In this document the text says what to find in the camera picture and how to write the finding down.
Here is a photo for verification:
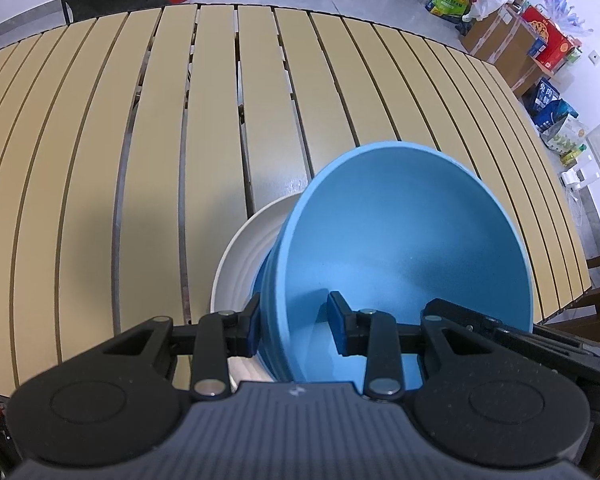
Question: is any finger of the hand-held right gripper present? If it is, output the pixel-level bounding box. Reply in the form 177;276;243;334
424;298;598;368

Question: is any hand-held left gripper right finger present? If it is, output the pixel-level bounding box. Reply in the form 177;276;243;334
327;291;486;403

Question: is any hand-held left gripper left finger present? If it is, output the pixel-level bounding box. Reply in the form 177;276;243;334
102;292;262;403

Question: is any cream round plate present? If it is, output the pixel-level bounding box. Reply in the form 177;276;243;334
210;192;306;396

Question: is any white printed bag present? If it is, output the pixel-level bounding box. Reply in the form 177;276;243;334
540;115;588;156

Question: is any blue printed bag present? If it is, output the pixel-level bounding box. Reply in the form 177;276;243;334
522;79;578;133

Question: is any large cardboard box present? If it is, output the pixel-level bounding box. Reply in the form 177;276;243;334
460;2;546;96

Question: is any red gift box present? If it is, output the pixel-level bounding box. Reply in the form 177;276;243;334
522;5;583;72

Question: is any white plastic bag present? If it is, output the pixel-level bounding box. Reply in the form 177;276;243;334
462;0;516;22

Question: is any green printed bag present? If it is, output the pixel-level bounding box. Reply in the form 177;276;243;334
425;0;471;17

